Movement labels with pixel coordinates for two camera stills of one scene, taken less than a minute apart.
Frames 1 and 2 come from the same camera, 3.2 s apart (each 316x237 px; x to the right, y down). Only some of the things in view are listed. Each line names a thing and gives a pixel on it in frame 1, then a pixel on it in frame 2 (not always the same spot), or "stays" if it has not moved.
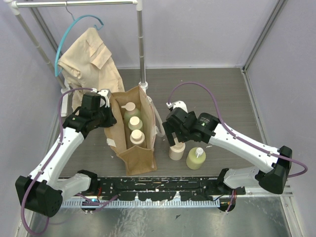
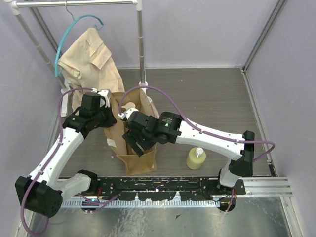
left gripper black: [108, 117] stays
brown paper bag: [136, 160] stays
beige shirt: [89, 64] stays
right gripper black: [169, 129] → [131, 136]
